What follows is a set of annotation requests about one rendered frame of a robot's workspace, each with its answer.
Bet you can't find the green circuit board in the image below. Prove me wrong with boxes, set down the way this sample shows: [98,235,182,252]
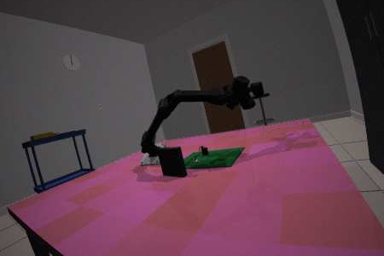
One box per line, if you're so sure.
[183,147,244,169]

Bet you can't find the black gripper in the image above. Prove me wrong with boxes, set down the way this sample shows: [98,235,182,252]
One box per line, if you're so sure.
[243,82,264,101]

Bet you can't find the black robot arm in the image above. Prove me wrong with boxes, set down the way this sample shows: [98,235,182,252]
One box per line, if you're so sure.
[140,76,255,158]

